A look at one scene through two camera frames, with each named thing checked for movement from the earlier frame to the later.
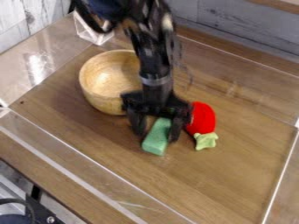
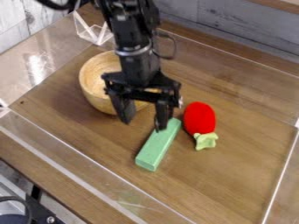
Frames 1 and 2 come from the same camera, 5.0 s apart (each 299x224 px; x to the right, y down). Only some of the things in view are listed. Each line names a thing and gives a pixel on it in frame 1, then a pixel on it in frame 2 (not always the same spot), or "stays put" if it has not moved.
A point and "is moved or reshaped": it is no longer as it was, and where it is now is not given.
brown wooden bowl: [108, 74] stays put
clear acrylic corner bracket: [88, 32] stays put
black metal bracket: [43, 215] stays put
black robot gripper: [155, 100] -> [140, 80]
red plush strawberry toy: [200, 125] stays put
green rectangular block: [155, 141] is moved or reshaped
